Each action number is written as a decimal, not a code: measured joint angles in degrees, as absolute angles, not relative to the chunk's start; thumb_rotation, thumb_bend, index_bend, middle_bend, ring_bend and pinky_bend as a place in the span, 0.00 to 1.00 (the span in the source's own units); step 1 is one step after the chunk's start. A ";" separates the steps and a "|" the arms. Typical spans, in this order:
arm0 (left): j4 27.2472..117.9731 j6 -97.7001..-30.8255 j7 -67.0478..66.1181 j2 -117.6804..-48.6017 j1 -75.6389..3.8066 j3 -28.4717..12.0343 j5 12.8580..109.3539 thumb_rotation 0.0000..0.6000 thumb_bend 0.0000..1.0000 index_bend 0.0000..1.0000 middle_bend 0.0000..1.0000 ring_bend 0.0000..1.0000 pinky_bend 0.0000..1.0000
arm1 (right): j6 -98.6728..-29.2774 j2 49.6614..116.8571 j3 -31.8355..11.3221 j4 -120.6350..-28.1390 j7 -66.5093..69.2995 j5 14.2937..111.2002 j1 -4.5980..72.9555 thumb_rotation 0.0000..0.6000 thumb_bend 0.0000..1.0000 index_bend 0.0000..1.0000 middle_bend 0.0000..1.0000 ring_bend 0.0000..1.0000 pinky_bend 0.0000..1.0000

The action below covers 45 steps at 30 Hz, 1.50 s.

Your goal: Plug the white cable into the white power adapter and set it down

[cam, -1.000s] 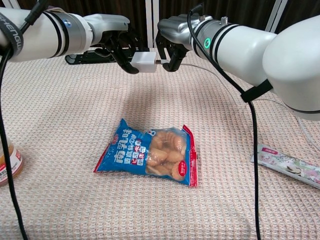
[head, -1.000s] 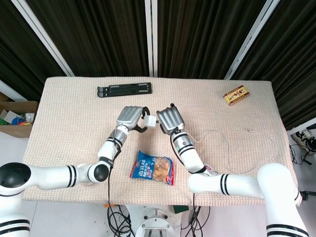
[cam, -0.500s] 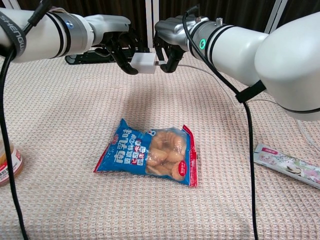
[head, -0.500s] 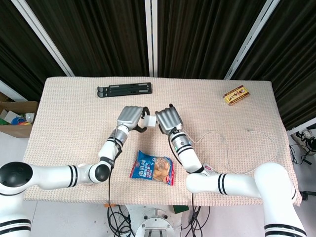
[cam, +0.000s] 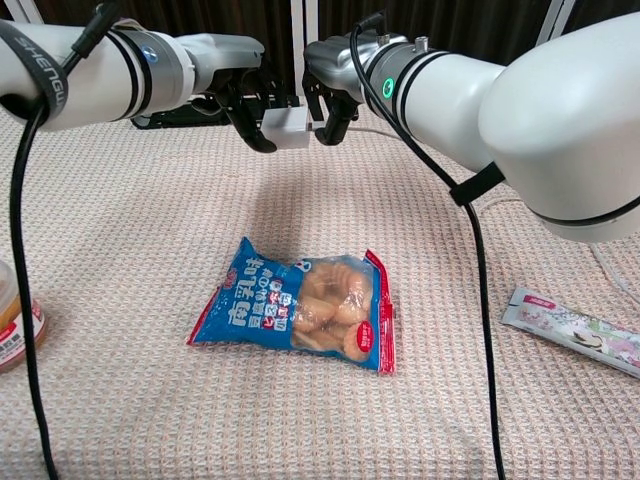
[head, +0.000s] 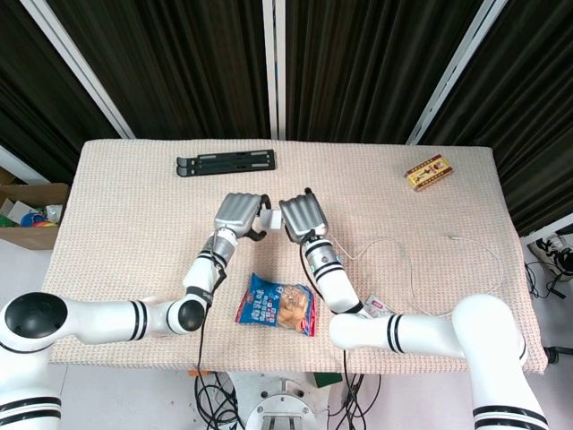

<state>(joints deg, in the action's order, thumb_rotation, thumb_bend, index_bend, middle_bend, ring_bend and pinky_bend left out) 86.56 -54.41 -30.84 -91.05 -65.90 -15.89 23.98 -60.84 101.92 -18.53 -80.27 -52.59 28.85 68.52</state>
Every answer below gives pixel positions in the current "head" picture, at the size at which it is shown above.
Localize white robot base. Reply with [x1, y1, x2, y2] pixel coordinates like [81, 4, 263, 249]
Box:
[244, 371, 324, 430]

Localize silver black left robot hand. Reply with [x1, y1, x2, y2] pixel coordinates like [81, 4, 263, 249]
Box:
[213, 192, 272, 244]

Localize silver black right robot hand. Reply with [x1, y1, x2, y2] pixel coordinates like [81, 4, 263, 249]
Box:
[278, 187, 330, 245]

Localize beige woven tablecloth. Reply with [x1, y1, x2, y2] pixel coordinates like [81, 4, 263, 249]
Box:
[42, 139, 549, 375]

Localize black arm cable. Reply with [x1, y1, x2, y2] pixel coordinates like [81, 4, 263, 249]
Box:
[193, 262, 227, 383]
[340, 348, 352, 391]

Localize blue snack bag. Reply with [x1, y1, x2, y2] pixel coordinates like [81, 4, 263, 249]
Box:
[234, 271, 319, 339]

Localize white frame post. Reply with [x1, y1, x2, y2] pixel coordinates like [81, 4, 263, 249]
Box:
[261, 0, 288, 142]
[27, 0, 136, 140]
[406, 0, 512, 146]

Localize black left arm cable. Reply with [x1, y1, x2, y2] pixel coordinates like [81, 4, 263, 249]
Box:
[193, 262, 227, 383]

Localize cardboard box with clutter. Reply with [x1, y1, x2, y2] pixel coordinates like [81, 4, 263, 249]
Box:
[0, 167, 71, 251]

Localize white cable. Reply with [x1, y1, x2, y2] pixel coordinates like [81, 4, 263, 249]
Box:
[330, 233, 505, 318]

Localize black floor cables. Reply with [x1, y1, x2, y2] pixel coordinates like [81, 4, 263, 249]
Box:
[191, 370, 382, 430]

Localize yellow red small box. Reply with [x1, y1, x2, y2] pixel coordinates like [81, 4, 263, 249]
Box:
[403, 153, 454, 194]

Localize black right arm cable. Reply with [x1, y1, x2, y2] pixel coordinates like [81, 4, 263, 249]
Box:
[340, 348, 352, 391]

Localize white floral sachet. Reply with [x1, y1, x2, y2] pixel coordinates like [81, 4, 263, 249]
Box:
[362, 295, 389, 320]

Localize black folded stand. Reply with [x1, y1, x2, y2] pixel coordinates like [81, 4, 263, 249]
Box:
[175, 150, 278, 178]

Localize black white sneaker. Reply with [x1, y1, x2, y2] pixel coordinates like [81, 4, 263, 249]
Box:
[526, 231, 573, 282]

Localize small white object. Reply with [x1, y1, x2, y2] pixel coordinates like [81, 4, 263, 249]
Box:
[261, 209, 285, 233]

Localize dark pleated curtain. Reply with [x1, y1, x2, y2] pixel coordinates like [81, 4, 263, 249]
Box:
[0, 0, 573, 237]

